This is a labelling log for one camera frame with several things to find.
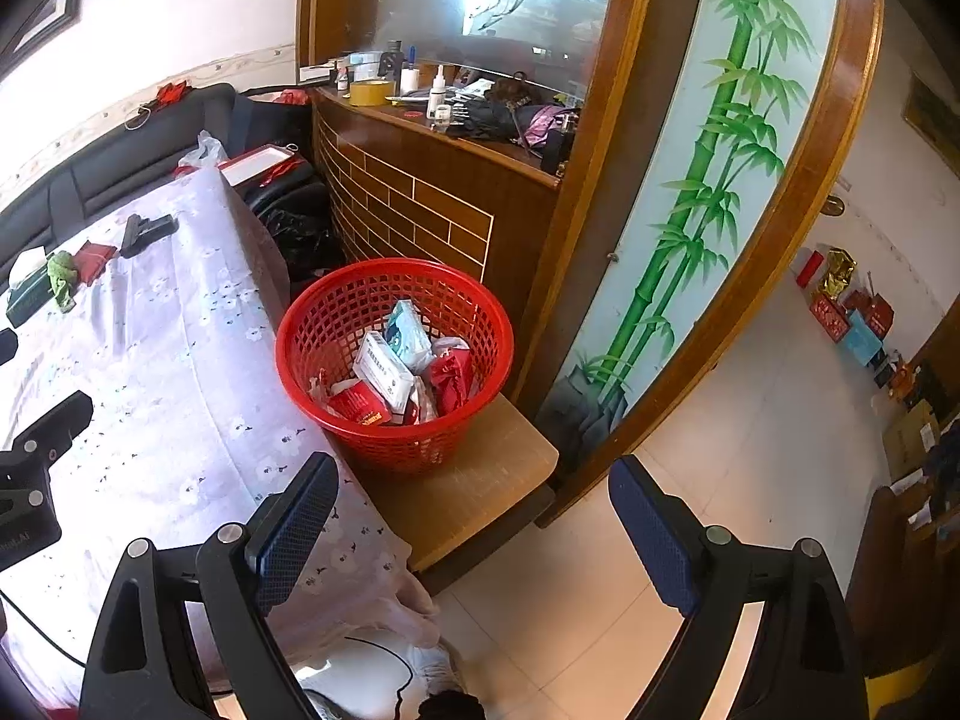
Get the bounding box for torn red cigarette box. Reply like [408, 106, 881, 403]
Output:
[325, 379, 392, 426]

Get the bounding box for dark red snack wrapper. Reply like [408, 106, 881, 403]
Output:
[404, 377, 439, 426]

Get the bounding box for white medicine box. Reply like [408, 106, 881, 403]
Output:
[353, 330, 413, 415]

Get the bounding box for teal wet wipes pack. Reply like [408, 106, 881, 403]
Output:
[382, 299, 433, 376]

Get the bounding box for dark green tissue box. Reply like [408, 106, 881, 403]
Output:
[5, 247, 52, 328]

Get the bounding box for green crumpled bag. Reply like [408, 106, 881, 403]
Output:
[46, 250, 80, 314]

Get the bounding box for red packet near tissue box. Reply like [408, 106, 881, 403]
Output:
[73, 241, 117, 286]

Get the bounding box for floral lilac tablecloth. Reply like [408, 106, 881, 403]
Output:
[0, 159, 445, 714]

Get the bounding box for black folded object on table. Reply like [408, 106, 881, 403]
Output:
[119, 215, 179, 259]

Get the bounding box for wooden stool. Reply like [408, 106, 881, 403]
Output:
[355, 397, 558, 595]

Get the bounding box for black leather sofa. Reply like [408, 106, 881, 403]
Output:
[2, 83, 313, 273]

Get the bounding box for red plastic mesh basket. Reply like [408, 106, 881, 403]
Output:
[275, 259, 514, 475]

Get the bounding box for white plastic bag on sofa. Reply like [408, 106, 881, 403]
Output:
[178, 130, 228, 171]

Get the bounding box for red framed white box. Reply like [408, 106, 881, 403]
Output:
[218, 145, 302, 188]

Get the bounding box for red gift boxes on floor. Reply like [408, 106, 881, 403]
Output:
[794, 245, 895, 371]

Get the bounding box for black bag beside sofa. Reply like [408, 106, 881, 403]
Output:
[239, 160, 347, 283]

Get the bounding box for yellow tape roll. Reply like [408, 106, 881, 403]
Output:
[348, 80, 395, 107]

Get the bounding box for bamboo painted glass panel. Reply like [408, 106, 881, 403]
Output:
[535, 0, 836, 466]

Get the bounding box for pink patterned umbrella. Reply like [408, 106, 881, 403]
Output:
[517, 104, 579, 151]

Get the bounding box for black folded umbrella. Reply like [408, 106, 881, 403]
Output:
[452, 80, 544, 142]

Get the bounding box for white dropper bottle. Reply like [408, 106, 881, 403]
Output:
[427, 65, 448, 121]

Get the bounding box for wooden brick-pattern cabinet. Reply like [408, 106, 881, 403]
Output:
[309, 0, 700, 416]

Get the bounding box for framed wall picture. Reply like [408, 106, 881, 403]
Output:
[0, 0, 80, 78]

